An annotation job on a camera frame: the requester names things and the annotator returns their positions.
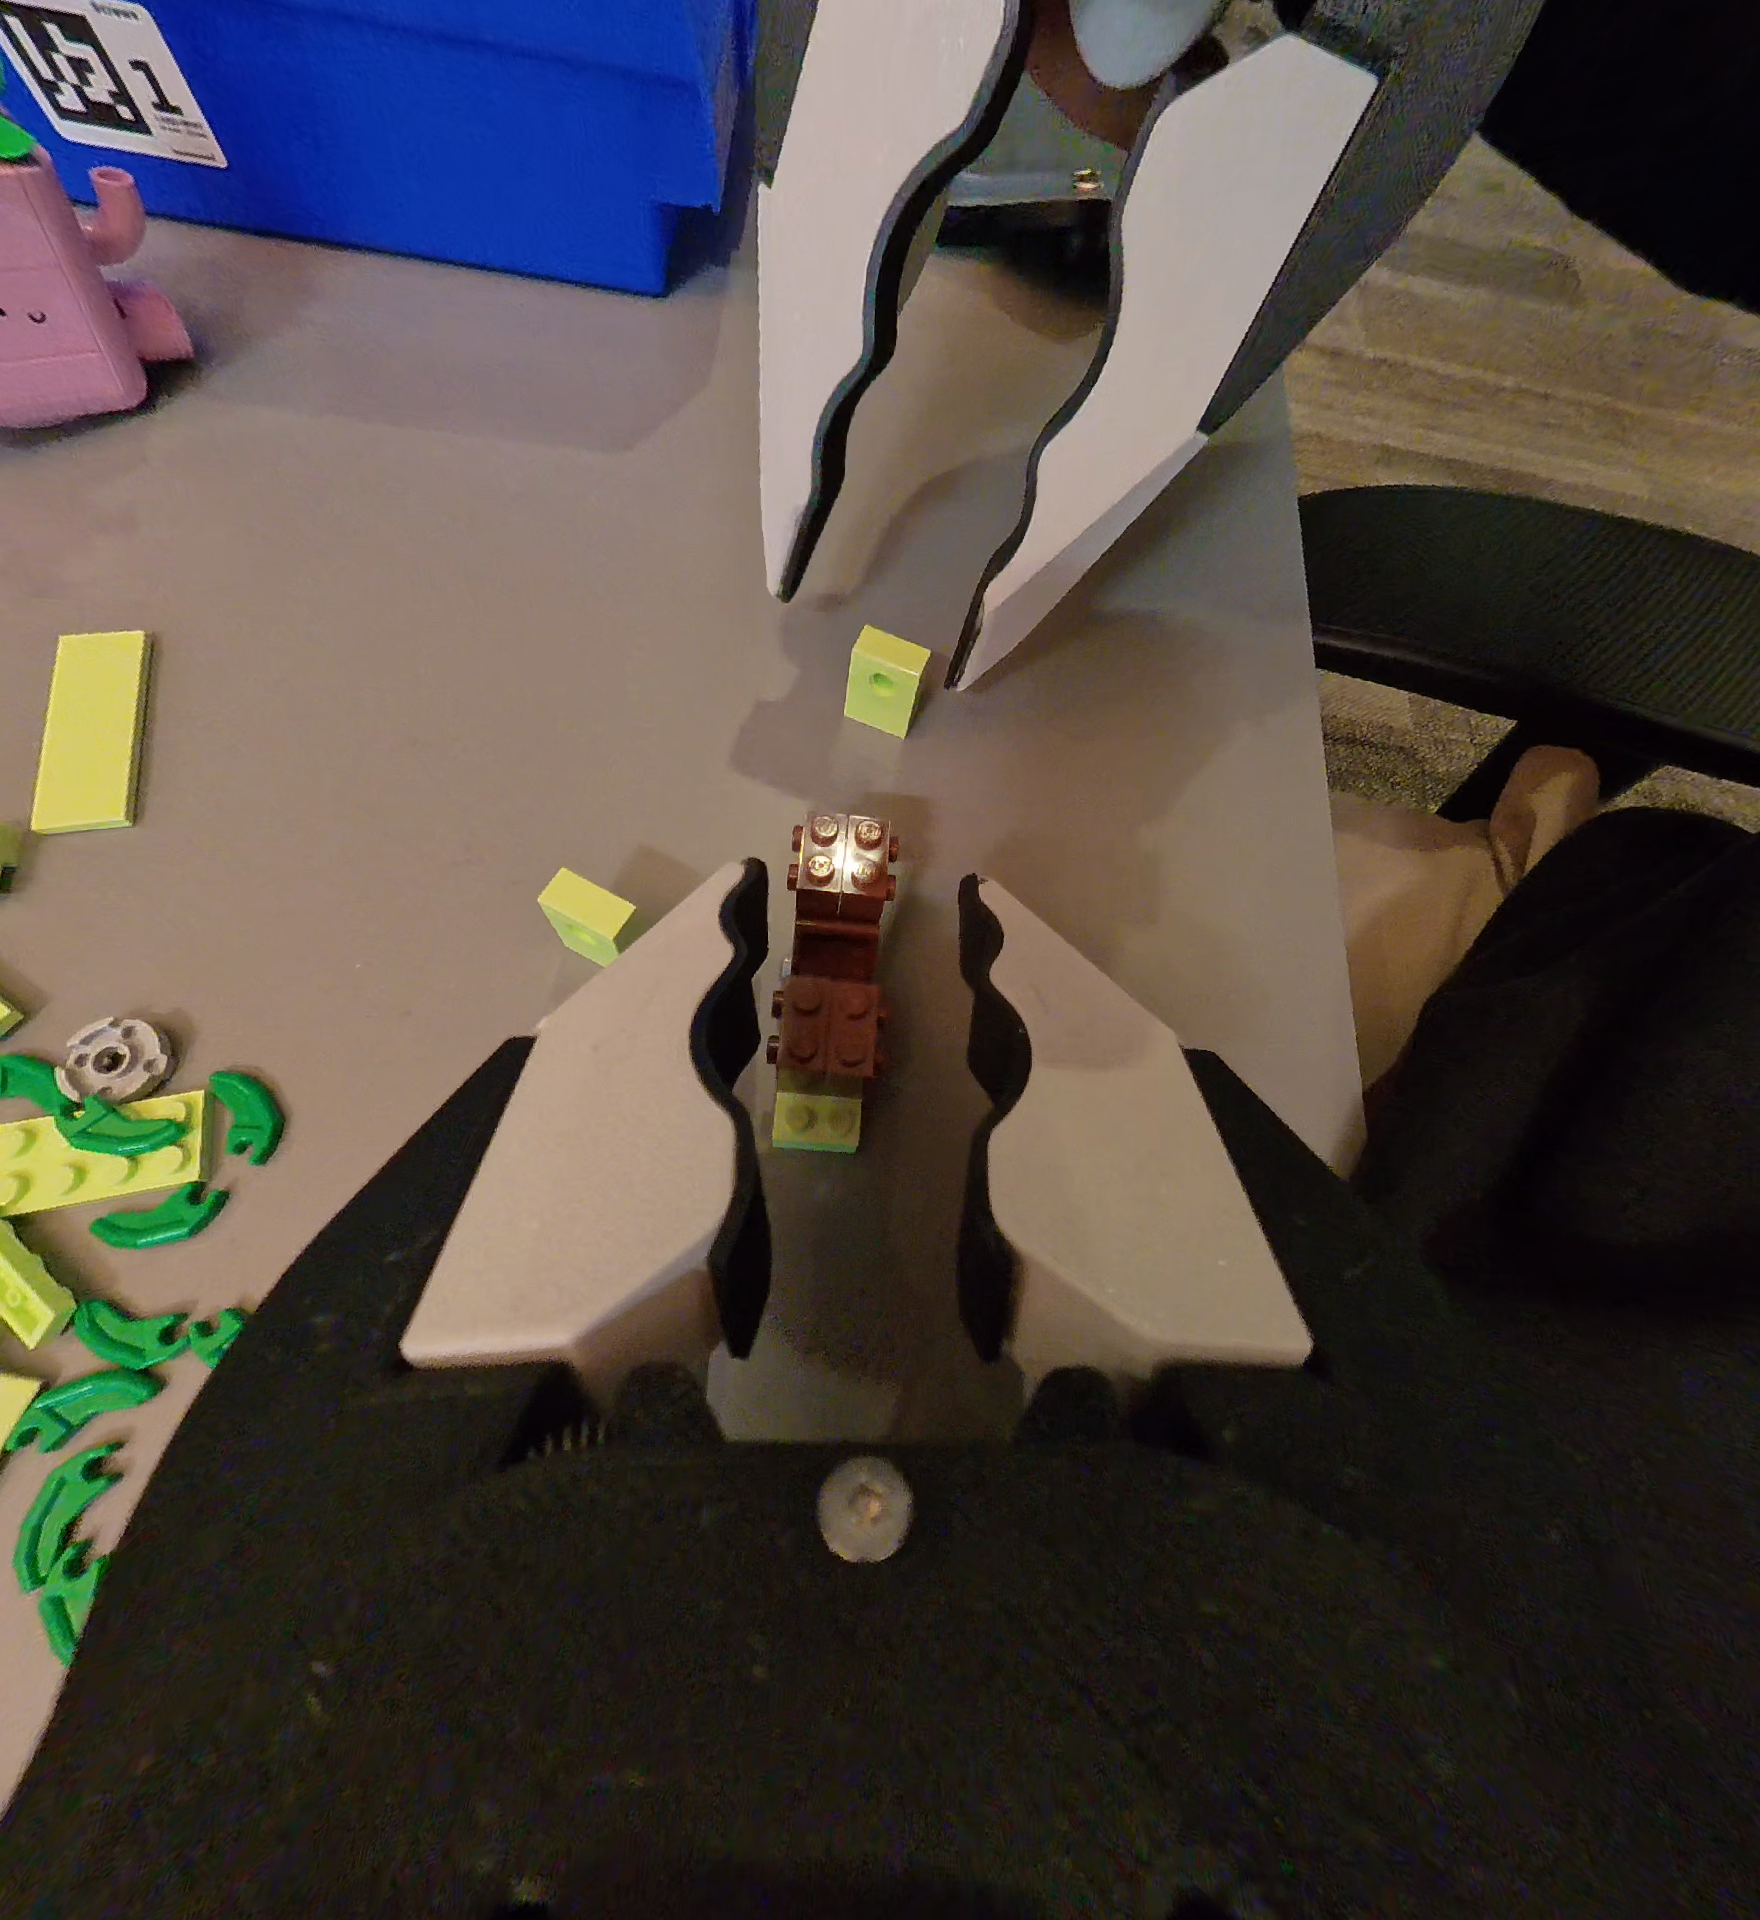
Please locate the blue plastic bin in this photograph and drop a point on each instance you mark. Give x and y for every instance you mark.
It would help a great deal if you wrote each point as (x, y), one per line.
(446, 121)

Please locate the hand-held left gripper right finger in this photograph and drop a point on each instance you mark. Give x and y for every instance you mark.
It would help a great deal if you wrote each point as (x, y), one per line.
(1136, 1200)

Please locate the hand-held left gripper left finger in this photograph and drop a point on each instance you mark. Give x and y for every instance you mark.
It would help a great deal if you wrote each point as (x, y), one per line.
(598, 1172)

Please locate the person's leg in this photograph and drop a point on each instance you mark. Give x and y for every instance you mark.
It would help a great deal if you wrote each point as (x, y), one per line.
(1405, 901)

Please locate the small lime green brick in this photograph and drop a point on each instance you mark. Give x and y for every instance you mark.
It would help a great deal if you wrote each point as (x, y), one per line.
(588, 913)
(886, 685)

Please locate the person's right hand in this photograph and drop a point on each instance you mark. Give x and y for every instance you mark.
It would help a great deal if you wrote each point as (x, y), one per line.
(1070, 66)

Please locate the brown brick assembly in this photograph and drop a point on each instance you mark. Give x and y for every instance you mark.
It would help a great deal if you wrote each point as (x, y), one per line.
(835, 1021)

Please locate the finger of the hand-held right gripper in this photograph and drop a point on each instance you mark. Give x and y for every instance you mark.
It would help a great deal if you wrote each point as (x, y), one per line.
(835, 223)
(1197, 253)

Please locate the black mesh office chair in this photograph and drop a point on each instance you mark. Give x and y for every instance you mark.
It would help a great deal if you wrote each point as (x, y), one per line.
(1572, 601)

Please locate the grey round plate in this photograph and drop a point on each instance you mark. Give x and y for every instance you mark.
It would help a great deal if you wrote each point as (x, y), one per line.
(112, 1062)

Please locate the pink brick flower pot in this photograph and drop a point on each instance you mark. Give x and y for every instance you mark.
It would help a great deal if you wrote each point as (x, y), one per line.
(10, 298)

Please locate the scattered lime green bricks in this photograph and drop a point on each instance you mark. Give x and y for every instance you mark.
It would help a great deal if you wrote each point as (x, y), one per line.
(96, 737)

